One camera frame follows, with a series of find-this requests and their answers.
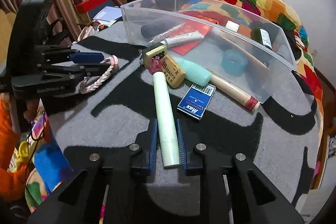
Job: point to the red box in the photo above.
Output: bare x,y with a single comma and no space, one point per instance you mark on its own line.
88,5

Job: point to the white ointment tube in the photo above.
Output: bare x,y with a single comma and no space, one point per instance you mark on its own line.
184,38

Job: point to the blue Max staples box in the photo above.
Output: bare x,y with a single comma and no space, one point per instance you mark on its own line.
196,100

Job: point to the purple spray bottle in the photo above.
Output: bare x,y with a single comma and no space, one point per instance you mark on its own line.
152,29

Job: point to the pale green stick tube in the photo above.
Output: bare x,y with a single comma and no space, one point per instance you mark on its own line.
166,124

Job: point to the colourful patchwork duvet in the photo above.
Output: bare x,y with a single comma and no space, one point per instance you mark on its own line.
247,12

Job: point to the large tan eraser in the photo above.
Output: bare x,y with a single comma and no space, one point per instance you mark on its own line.
174,73

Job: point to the white decorated pen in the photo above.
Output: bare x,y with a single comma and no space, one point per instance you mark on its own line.
161,37

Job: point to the person left hand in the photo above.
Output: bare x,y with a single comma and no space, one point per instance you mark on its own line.
32,109

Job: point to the blue white booklet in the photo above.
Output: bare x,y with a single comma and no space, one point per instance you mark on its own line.
108,14

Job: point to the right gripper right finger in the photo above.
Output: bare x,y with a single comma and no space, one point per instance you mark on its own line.
232,188

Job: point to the clear plastic storage box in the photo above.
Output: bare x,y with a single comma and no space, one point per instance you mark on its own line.
209,52

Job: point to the beige cosmetic tube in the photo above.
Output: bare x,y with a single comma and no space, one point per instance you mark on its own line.
245,48

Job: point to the grey black blanket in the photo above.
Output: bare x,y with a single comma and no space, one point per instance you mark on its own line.
281,137

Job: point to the mint green bottle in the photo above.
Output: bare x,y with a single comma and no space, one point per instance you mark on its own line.
194,72

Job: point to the red packet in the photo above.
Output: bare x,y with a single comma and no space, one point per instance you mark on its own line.
191,26

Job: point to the white bandage roll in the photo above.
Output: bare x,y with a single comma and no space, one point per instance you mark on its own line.
232,26

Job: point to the teal tape roll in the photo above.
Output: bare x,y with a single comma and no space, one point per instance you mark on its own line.
233,62

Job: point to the dark green glass bottle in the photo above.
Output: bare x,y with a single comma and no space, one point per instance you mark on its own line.
262,37

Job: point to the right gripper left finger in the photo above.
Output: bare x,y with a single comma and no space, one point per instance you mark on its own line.
100,188

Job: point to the beige tube red band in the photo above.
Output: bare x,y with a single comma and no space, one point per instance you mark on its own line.
249,102

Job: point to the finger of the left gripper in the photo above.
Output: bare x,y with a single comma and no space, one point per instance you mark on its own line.
89,69
75,57

